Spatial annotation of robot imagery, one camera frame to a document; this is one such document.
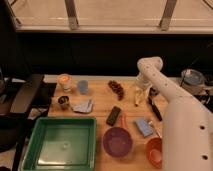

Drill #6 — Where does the yellow banana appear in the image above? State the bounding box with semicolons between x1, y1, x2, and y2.
134;88;145;106

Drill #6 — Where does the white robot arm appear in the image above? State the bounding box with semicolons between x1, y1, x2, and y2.
136;57;213;171

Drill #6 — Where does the blue plastic cup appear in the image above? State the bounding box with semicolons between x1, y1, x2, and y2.
77;80;88;94

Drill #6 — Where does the clear cup with orange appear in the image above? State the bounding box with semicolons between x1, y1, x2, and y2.
57;74;71;91

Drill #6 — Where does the dark metal cup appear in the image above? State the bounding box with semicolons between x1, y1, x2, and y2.
58;96;70;110

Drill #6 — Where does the black rectangular block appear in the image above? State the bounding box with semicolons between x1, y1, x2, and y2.
106;106;121;126

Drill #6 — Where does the orange carrot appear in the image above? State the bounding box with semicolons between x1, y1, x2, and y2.
120;115;127;130

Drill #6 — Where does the blue sponge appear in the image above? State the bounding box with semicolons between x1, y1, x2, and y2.
135;119;153;137

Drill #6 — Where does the metal spoon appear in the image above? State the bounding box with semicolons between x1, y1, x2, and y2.
148;121;162;138

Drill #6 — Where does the grey bowl on stand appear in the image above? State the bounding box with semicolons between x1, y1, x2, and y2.
180;69;204;95

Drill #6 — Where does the red bowl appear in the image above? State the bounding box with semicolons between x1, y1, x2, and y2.
145;138;162;169

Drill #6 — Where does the purple bowl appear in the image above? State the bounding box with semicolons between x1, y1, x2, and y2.
103;127;133;157

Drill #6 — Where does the crumpled blue-white cloth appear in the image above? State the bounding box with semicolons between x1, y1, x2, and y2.
73;99;93;114

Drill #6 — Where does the green plastic bin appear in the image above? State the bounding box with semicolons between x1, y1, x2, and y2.
21;117;96;171

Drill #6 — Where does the black chair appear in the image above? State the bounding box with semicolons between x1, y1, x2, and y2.
0;73;46;171

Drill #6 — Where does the black handled tool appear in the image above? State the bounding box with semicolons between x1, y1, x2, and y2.
148;97;162;121

